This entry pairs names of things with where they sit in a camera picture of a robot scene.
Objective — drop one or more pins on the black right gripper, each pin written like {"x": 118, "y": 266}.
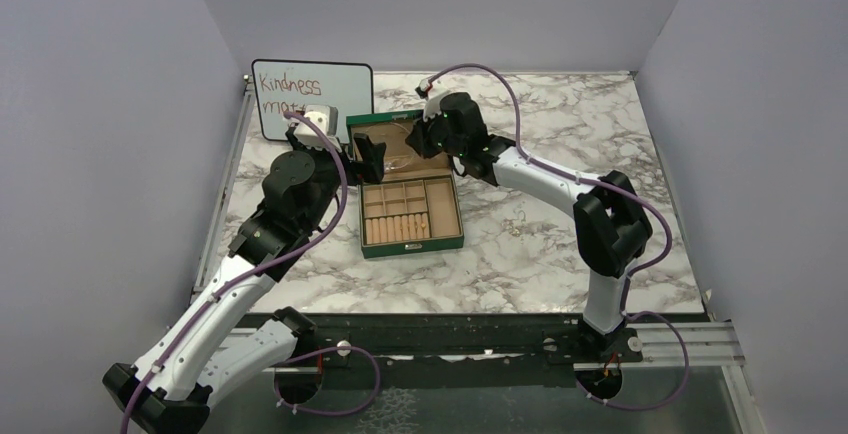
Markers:
{"x": 417, "y": 136}

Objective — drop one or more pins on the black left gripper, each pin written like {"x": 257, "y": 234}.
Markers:
{"x": 370, "y": 169}

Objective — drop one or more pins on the green jewelry box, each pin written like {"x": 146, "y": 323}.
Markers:
{"x": 415, "y": 209}

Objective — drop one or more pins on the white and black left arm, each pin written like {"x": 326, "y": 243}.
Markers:
{"x": 175, "y": 385}

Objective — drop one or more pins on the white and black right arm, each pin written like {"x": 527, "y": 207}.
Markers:
{"x": 612, "y": 229}

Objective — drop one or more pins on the whiteboard with red writing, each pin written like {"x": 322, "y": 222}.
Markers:
{"x": 291, "y": 85}

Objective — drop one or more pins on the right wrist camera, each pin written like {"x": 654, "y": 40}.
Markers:
{"x": 432, "y": 92}

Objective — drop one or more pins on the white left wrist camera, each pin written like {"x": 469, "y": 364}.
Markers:
{"x": 323, "y": 117}

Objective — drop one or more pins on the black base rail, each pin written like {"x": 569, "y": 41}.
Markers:
{"x": 434, "y": 351}

